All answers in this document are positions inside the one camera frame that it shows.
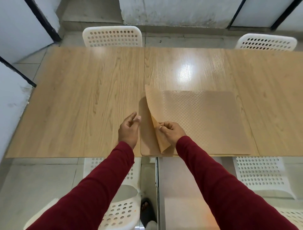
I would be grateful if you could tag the person's left hand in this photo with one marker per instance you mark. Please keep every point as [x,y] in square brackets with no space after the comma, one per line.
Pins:
[129,132]

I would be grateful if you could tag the person's right hand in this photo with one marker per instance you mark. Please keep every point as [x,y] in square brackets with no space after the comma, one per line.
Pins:
[174,133]

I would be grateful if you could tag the white drawer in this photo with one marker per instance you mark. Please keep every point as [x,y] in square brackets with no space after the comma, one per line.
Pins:
[170,180]

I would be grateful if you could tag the person's left forearm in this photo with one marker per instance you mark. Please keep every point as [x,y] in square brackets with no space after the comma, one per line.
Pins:
[90,196]

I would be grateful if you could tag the person's right forearm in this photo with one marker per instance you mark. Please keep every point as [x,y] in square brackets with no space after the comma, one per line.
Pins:
[225,189]

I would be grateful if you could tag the person's left leg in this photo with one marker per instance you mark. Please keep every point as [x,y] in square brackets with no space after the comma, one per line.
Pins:
[151,226]

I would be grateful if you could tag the white perforated plastic chair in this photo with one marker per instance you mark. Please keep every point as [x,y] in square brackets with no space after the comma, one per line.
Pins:
[287,180]
[138,170]
[265,35]
[111,28]

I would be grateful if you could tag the light wooden table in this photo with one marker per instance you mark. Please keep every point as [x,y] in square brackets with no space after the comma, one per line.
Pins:
[71,94]

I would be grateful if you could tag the dark grey slipper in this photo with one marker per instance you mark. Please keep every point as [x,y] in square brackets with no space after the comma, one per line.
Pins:
[145,211]

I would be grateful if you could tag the white door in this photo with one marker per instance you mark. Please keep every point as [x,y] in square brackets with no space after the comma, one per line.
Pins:
[260,11]

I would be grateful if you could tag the black door frame post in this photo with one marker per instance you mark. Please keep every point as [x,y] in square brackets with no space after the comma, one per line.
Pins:
[285,14]
[43,21]
[17,72]
[234,14]

